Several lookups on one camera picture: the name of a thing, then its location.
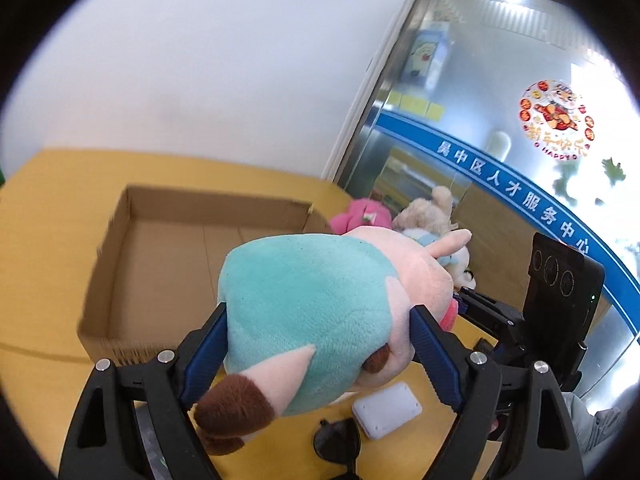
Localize glass partition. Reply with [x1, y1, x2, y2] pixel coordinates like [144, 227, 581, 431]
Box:
[325, 0, 640, 411]

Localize blue banner strip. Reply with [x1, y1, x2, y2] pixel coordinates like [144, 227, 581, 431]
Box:
[372, 110, 640, 346]

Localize white plush toy blue scarf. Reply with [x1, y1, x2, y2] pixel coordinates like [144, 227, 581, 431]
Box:
[402, 227, 476, 291]

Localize red festive window sticker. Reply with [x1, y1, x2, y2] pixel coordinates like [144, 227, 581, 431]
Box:
[519, 79, 596, 161]

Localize cartoon poster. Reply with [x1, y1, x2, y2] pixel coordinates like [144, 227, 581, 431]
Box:
[402, 27, 448, 88]

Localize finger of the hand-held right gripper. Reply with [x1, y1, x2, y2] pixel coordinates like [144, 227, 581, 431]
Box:
[452, 302, 509, 356]
[459, 287, 524, 324]

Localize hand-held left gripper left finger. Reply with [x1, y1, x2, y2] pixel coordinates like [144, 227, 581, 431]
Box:
[59, 302, 231, 480]

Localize teal and pink plush pig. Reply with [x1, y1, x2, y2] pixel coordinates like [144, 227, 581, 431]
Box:
[194, 226, 473, 456]

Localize white plastic case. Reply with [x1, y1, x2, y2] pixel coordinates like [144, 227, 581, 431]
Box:
[351, 381, 423, 439]

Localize brown cardboard box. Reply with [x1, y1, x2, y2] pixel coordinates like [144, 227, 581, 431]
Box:
[76, 185, 333, 368]

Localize pink plush toy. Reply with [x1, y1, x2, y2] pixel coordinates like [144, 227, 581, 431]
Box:
[327, 198, 393, 235]

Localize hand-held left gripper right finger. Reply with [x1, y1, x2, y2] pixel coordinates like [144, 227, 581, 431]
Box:
[407, 305, 586, 480]

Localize beige plush toy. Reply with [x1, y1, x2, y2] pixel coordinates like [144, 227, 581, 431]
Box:
[392, 186, 453, 236]

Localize green plant behind glass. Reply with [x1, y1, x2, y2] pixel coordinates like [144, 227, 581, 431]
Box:
[552, 157, 628, 206]

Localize yellow wooden desktop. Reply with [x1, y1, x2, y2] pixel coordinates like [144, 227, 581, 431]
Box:
[0, 147, 501, 480]

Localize black sunglasses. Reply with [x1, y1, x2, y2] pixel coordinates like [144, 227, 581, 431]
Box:
[313, 418, 362, 480]

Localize yellow paper strip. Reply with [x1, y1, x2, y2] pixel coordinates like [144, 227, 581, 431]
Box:
[387, 91, 446, 121]

